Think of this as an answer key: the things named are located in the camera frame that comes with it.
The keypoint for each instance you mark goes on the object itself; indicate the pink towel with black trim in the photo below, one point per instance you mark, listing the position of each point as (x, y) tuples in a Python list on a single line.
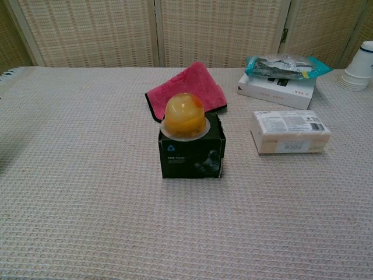
[(189, 87)]

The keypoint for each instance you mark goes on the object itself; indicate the stack of white paper cups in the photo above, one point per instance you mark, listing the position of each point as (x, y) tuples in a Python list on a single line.
[(358, 70)]

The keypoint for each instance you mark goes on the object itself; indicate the woven folding screen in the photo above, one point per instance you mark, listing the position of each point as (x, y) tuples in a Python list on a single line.
[(215, 32)]

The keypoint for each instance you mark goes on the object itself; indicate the yellow fruit jelly cup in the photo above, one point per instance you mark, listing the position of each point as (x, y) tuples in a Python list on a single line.
[(183, 113)]

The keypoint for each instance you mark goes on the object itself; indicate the beige woven tablecloth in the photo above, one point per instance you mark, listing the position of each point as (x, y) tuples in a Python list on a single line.
[(87, 175)]

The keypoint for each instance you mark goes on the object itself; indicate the black VIVE tracker box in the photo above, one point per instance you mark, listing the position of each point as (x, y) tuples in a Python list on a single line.
[(186, 159)]

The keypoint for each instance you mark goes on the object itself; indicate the flat white cardboard box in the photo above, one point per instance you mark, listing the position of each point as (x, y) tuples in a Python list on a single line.
[(274, 90)]

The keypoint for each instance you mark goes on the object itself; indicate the teal wet wipe pack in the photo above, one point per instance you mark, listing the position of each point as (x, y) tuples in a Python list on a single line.
[(279, 66)]

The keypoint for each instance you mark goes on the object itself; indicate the tissue pack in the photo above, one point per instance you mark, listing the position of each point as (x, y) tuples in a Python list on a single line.
[(287, 131)]

